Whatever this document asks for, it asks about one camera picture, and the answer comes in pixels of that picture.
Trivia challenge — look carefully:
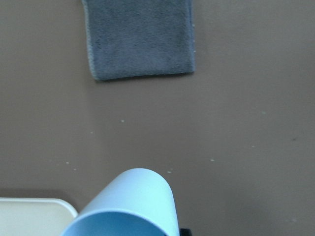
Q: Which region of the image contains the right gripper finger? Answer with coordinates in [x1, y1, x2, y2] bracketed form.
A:
[180, 228, 191, 236]

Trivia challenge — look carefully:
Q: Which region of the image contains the blue plastic cup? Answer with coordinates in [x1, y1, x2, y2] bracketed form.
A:
[61, 168, 180, 236]

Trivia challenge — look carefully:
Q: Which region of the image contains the cream rabbit serving tray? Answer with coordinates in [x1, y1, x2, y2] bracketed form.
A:
[0, 197, 78, 236]

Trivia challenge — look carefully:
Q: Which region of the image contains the grey folded cloth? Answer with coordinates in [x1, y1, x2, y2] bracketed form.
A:
[82, 0, 195, 81]

